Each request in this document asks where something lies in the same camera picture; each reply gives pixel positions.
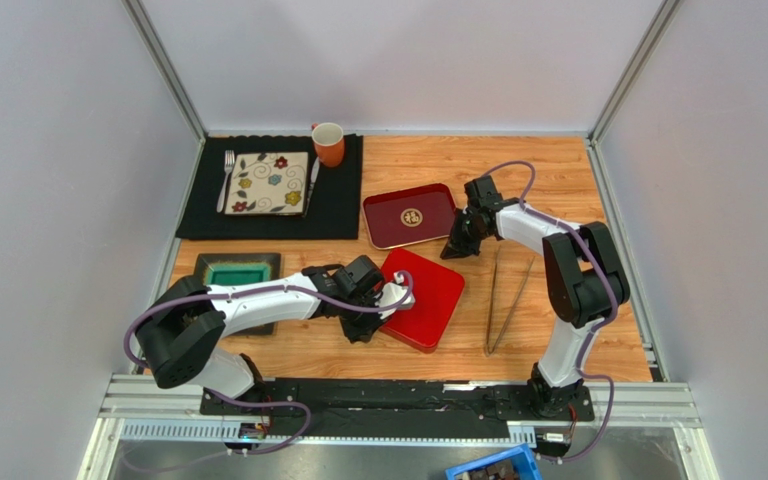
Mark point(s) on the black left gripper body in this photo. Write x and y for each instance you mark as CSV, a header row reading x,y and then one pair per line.
x,y
356,324

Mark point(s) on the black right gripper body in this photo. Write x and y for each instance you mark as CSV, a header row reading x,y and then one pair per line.
x,y
466,230

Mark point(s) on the red chocolate serving tray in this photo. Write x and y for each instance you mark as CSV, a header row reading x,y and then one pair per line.
x,y
409,216

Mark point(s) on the red tin lid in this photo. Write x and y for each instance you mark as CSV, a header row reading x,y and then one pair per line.
x,y
437,292

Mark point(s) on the metal serving tongs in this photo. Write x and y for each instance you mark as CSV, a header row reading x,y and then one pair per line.
x,y
500,314

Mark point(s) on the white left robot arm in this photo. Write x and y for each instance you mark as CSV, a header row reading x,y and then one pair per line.
x,y
178,337

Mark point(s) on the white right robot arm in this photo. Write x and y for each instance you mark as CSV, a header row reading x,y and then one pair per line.
x,y
585,279

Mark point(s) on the silver table knife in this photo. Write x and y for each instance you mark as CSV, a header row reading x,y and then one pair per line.
x,y
314,171

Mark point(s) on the floral square plate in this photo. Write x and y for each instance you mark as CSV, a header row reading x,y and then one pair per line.
x,y
268,183

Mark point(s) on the turquoise glazed dark plate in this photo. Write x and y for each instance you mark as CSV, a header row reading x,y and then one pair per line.
x,y
237,269

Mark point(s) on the orange mug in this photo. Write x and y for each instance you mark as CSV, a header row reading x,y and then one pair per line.
x,y
329,143

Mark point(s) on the silver fork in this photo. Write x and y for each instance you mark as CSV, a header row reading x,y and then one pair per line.
x,y
228,166

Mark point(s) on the blue plastic bin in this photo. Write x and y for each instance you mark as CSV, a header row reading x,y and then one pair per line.
x,y
514,463

